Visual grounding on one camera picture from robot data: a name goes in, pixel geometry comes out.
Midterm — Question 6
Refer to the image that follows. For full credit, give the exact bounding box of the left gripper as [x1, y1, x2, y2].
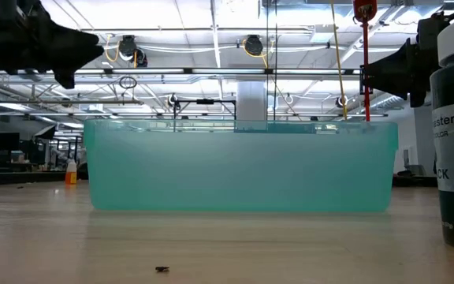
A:
[13, 0, 106, 90]

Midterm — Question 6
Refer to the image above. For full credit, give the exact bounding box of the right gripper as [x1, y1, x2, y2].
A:
[367, 10, 454, 108]

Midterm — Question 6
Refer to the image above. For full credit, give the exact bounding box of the golden yellow food coloring bottle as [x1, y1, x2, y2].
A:
[65, 159, 78, 185]

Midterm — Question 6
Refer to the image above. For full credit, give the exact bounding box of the black light hood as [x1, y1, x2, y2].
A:
[33, 125, 58, 140]

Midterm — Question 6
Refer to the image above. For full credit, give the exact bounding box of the black computer monitor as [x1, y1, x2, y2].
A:
[0, 132, 21, 151]

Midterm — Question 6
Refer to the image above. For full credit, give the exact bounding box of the white building column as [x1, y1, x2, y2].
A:
[236, 80, 268, 121]

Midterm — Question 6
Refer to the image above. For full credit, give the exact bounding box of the teal translucent plastic bin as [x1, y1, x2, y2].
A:
[83, 119, 399, 213]

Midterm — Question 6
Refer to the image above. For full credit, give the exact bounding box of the black ceiling cord reel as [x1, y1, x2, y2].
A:
[117, 34, 149, 68]
[242, 34, 270, 68]

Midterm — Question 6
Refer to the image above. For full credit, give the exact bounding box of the black coiled hanging cable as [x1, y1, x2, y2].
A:
[118, 75, 138, 90]

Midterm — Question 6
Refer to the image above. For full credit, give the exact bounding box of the black metal gantry frame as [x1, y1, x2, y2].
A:
[173, 98, 238, 121]

